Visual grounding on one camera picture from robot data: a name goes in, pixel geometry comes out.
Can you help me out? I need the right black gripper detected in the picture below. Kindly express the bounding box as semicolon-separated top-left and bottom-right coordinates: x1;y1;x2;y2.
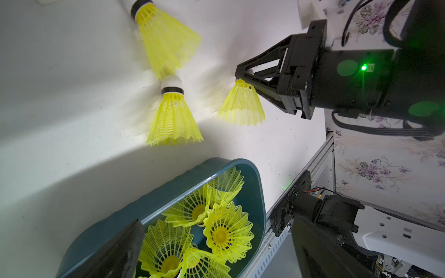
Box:
235;19;327;120

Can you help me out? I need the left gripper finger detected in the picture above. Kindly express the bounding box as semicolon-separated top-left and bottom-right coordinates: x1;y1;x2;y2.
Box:
67;220;144;278

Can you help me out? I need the yellow shuttlecock pile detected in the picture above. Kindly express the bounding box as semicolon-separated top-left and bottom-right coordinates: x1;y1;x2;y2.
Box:
121;0;201;80
218;79;265;126

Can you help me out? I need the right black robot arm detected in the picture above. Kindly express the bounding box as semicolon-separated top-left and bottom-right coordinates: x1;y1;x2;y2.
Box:
235;1;445;141

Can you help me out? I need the dark teal storage tray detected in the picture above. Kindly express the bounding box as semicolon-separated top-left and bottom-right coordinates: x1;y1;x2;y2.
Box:
57;158;266;278

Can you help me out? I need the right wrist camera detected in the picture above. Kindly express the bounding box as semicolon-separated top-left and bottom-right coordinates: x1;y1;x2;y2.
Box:
297;0;347;30

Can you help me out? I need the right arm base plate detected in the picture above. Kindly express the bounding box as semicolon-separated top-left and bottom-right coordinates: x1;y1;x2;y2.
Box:
270;170;365;237

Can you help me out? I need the aluminium front rail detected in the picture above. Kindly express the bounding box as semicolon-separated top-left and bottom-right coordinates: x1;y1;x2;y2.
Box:
239;131;445;278

